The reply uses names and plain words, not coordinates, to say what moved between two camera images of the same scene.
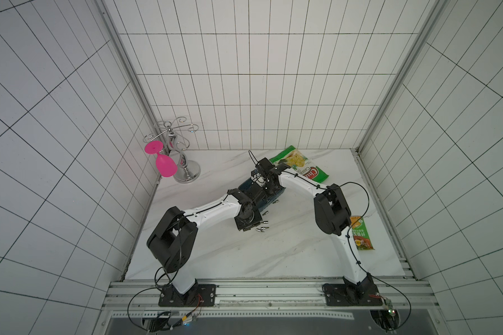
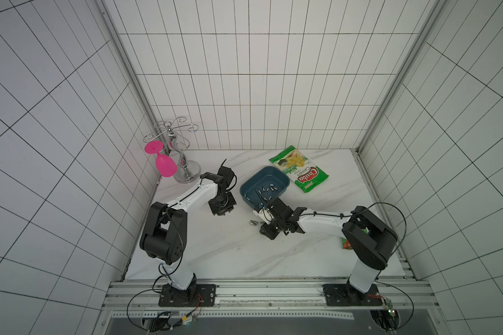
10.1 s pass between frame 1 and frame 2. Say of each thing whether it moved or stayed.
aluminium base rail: stayed
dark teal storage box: stayed
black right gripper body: moved
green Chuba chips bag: stayed
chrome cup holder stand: stayed
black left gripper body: moved
